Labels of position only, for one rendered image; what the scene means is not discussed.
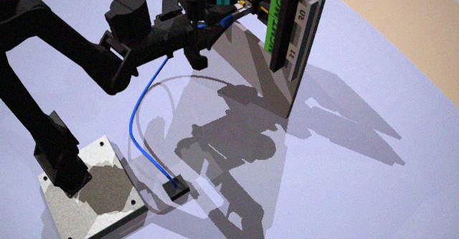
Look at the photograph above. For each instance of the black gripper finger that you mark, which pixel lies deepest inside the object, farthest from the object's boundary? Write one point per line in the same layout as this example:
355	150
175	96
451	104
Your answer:
215	12
212	33

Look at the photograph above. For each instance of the blue cable with plug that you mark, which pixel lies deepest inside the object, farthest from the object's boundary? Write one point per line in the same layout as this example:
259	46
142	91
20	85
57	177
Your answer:
243	8

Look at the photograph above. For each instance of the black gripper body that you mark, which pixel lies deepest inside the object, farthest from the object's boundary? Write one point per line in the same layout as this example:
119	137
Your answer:
178	32

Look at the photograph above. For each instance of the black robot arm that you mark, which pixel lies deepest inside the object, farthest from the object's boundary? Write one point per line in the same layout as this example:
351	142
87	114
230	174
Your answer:
131	37

